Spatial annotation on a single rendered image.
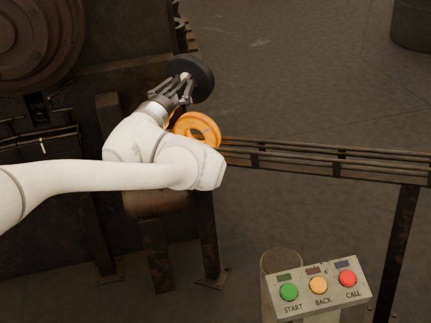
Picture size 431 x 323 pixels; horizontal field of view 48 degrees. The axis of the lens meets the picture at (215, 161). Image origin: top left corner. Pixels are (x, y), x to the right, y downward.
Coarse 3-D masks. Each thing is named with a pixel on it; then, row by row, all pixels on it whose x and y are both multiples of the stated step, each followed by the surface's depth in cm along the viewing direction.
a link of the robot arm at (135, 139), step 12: (132, 120) 115; (144, 120) 115; (120, 132) 112; (132, 132) 112; (144, 132) 112; (156, 132) 113; (108, 144) 110; (120, 144) 110; (132, 144) 110; (144, 144) 111; (156, 144) 111; (108, 156) 110; (120, 156) 109; (132, 156) 110; (144, 156) 112
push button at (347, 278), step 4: (344, 272) 117; (348, 272) 117; (352, 272) 117; (340, 276) 117; (344, 276) 117; (348, 276) 117; (352, 276) 117; (340, 280) 117; (344, 280) 116; (348, 280) 116; (352, 280) 116; (344, 284) 116; (348, 284) 116; (352, 284) 116
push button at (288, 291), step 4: (288, 284) 116; (284, 288) 115; (288, 288) 115; (292, 288) 115; (296, 288) 115; (280, 292) 115; (284, 292) 115; (288, 292) 115; (292, 292) 115; (296, 292) 115; (284, 296) 114; (288, 296) 114; (292, 296) 114; (288, 300) 114
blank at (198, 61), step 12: (180, 60) 135; (192, 60) 134; (168, 72) 140; (180, 72) 138; (192, 72) 136; (204, 72) 135; (204, 84) 137; (180, 96) 144; (192, 96) 142; (204, 96) 140
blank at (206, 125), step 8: (192, 112) 150; (184, 120) 150; (192, 120) 148; (200, 120) 147; (208, 120) 148; (176, 128) 153; (184, 128) 152; (200, 128) 149; (208, 128) 148; (216, 128) 149; (184, 136) 154; (192, 136) 156; (208, 136) 150; (216, 136) 149; (208, 144) 152; (216, 144) 150
